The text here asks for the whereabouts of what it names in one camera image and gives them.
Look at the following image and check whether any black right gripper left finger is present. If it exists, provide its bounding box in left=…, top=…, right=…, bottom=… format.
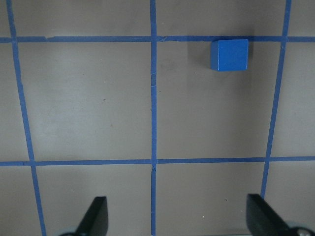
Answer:
left=76, top=196, right=109, bottom=236

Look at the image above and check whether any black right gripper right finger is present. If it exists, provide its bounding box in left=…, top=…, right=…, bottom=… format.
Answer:
left=246, top=194, right=298, bottom=236

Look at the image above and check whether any blue wooden block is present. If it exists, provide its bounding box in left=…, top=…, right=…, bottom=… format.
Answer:
left=210, top=39, right=249, bottom=72

